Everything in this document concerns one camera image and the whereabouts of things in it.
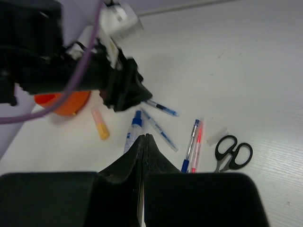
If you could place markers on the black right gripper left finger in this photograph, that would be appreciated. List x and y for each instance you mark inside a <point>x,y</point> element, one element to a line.
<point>122,188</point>

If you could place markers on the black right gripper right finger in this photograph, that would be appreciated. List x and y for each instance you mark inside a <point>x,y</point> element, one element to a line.
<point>159,178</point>

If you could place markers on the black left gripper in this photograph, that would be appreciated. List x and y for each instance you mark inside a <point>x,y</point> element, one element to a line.
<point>121,87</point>

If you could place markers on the dark blue gel pen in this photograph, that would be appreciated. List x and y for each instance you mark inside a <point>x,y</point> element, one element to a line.
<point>162,108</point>

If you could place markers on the clear spray bottle blue cap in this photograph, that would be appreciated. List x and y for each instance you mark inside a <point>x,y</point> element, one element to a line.
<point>134,131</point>

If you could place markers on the blue ballpoint pen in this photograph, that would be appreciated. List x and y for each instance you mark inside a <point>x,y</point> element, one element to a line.
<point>190,146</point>

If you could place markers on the clear blue gel pen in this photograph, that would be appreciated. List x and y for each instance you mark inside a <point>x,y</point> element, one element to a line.
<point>159,130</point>

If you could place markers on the yellow pink glue stick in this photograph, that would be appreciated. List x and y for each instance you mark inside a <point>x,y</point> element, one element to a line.
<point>100,124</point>

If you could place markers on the red gel pen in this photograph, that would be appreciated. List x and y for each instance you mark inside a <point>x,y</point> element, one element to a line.
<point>194,164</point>

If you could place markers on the clear scissors blade cover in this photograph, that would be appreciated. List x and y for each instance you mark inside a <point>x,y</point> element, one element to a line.
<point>213,139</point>

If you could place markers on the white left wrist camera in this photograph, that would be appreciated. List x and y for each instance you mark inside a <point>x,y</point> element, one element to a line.
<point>119,22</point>

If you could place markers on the black handled scissors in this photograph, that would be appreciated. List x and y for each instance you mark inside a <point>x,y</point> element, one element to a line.
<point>227,160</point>

